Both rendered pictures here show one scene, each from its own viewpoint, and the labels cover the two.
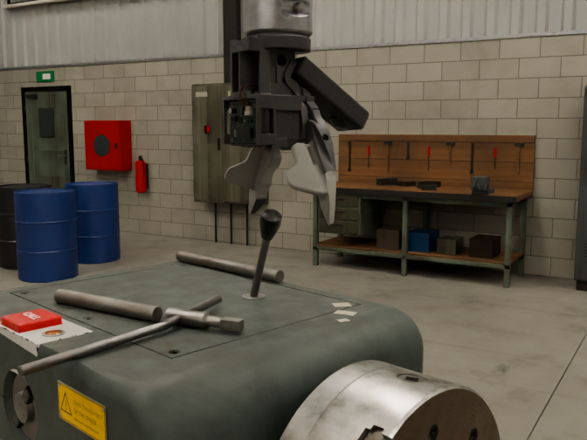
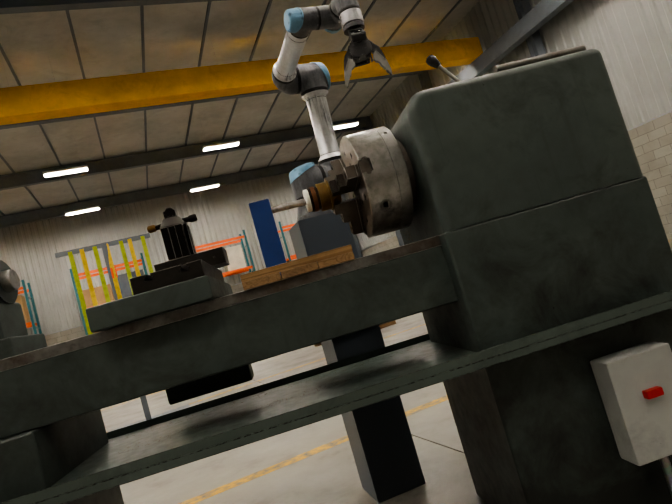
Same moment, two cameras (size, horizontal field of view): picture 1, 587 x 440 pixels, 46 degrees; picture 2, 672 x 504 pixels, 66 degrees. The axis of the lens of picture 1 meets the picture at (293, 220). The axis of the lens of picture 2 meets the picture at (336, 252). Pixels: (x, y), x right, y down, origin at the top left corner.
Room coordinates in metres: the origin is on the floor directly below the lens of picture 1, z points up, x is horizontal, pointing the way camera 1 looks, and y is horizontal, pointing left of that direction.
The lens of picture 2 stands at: (1.59, -1.45, 0.80)
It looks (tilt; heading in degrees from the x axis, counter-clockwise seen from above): 4 degrees up; 128
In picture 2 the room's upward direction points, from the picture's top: 16 degrees counter-clockwise
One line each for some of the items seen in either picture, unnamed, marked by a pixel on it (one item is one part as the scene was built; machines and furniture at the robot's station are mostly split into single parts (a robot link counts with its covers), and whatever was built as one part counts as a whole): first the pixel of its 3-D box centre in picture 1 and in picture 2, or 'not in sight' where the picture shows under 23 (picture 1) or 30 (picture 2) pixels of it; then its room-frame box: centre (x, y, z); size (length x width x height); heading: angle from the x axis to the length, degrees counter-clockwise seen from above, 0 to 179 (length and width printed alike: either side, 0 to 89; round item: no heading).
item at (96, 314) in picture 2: not in sight; (173, 303); (0.26, -0.56, 0.90); 0.53 x 0.30 x 0.06; 135
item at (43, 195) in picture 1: (46, 234); not in sight; (6.84, 2.50, 0.44); 0.59 x 0.59 x 0.88
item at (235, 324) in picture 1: (203, 319); not in sight; (0.89, 0.12, 1.27); 0.12 x 0.02 x 0.02; 65
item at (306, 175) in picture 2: not in sight; (306, 181); (0.25, 0.19, 1.27); 0.13 x 0.12 x 0.14; 58
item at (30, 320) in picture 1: (31, 322); not in sight; (0.90, 0.36, 1.26); 0.06 x 0.06 x 0.02; 45
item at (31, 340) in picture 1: (43, 347); not in sight; (0.89, 0.34, 1.23); 0.13 x 0.08 x 0.06; 45
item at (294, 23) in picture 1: (279, 20); (350, 21); (0.77, 0.01, 1.64); 0.08 x 0.08 x 0.05
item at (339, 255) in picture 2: not in sight; (296, 271); (0.54, -0.33, 0.89); 0.36 x 0.30 x 0.04; 135
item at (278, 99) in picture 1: (272, 95); (358, 44); (0.76, 0.02, 1.56); 0.09 x 0.08 x 0.12; 126
